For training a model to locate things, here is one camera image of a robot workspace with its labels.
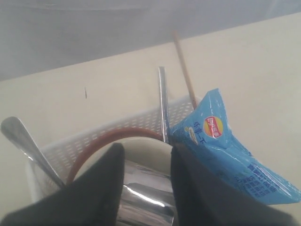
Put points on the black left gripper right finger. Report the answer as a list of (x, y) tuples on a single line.
[(202, 199)]

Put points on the blue chips bag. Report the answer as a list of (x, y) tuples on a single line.
[(206, 132)]

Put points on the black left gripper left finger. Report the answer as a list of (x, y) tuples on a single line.
[(91, 200)]

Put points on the steel knife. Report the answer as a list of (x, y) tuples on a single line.
[(163, 99)]

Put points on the shiny steel cup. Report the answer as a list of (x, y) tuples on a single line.
[(147, 198)]

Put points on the cream ceramic bowl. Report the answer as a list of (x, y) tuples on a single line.
[(150, 153)]

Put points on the steel fork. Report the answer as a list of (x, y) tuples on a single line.
[(16, 132)]

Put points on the white perforated plastic basket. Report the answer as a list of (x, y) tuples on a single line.
[(63, 153)]

